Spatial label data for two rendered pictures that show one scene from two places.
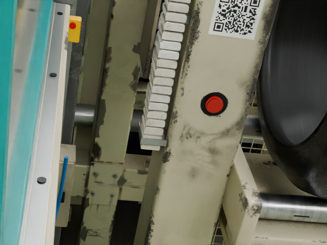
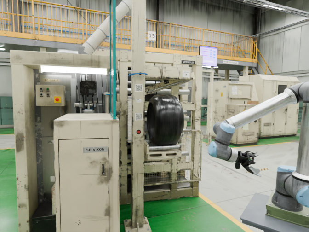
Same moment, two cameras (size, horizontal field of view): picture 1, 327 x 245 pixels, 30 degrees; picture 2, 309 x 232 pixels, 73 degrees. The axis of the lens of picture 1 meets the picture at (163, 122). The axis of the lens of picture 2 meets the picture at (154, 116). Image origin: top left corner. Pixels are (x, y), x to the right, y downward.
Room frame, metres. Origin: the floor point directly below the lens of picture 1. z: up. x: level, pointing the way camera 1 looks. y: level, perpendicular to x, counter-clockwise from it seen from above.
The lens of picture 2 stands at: (-1.23, -0.16, 1.41)
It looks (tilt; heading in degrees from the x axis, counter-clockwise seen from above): 5 degrees down; 358
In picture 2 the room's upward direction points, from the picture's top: 1 degrees clockwise
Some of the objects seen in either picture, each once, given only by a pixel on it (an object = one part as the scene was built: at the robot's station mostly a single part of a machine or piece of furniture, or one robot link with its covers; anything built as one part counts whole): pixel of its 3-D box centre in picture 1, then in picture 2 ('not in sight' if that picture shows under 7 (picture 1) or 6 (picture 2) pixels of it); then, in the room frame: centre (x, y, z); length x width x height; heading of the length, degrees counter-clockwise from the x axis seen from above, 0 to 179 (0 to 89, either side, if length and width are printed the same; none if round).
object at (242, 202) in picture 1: (227, 158); (144, 145); (1.01, -0.14, 0.90); 0.40 x 0.03 x 0.10; 12
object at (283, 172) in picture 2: not in sight; (289, 179); (0.15, -1.15, 0.86); 0.17 x 0.15 x 0.18; 173
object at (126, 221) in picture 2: not in sight; (136, 224); (0.97, -0.06, 0.02); 0.27 x 0.27 x 0.04; 12
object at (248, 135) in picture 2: not in sight; (242, 124); (5.20, -3.15, 0.62); 0.91 x 0.58 x 1.25; 111
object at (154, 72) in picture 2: not in sight; (164, 73); (1.36, -0.37, 1.71); 0.61 x 0.25 x 0.15; 102
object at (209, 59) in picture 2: not in sight; (208, 56); (4.76, -1.88, 2.60); 0.60 x 0.05 x 0.55; 111
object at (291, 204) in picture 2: not in sight; (287, 197); (0.16, -1.15, 0.72); 0.19 x 0.19 x 0.10
